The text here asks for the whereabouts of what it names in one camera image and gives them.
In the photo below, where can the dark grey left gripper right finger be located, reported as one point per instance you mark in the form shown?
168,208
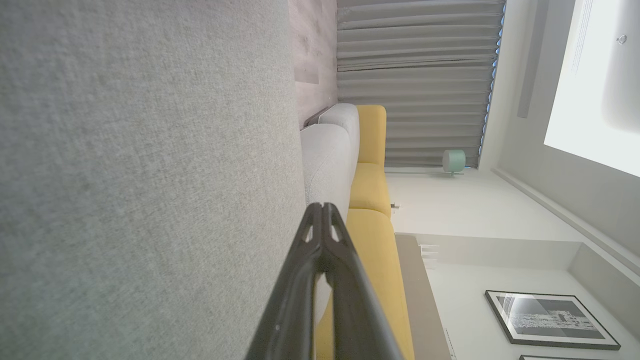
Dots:
360,310

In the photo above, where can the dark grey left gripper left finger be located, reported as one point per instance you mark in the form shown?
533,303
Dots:
290,300

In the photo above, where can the yellow sofa back cushion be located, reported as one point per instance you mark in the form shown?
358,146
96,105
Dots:
370,187
380,270
372,132

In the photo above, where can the beige ledge behind sofa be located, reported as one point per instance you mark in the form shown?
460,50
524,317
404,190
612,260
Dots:
422,305

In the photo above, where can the grey sofa back cushion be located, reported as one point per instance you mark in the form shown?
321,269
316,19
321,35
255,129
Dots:
327,160

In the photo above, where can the mint green round lamp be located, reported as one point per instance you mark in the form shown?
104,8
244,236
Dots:
453,161

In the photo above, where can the grey fabric sofa seat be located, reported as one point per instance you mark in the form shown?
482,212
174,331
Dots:
145,180

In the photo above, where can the grey fabric sofa seat cushion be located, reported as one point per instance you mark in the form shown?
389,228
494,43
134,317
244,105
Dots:
345,120

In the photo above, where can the black framed monochrome picture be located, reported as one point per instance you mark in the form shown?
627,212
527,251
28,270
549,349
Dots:
550,320

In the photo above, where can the grey pleated curtain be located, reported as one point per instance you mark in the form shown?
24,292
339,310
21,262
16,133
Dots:
420,75

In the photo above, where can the small round ceiling sensor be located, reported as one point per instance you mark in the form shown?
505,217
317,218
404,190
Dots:
621,39

